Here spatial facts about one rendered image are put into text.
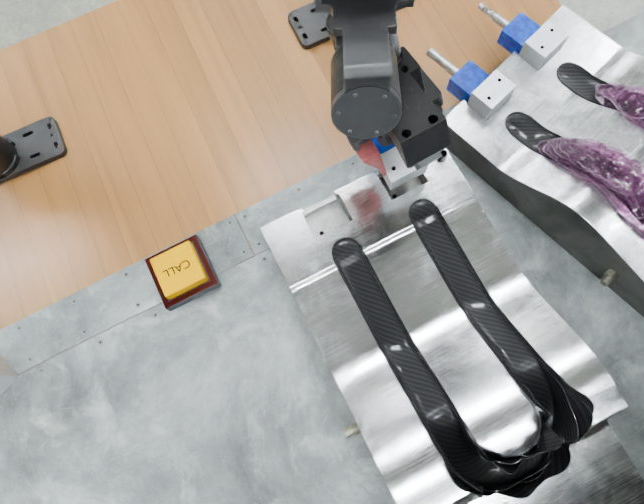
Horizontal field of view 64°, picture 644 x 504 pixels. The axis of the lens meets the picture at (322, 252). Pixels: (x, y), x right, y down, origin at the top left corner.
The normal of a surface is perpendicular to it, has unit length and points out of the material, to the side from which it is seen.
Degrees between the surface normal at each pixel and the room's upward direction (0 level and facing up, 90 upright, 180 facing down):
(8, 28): 0
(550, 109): 0
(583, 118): 25
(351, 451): 0
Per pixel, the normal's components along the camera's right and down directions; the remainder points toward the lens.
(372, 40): -0.05, -0.50
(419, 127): -0.33, -0.47
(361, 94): 0.00, 0.86
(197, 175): -0.05, -0.25
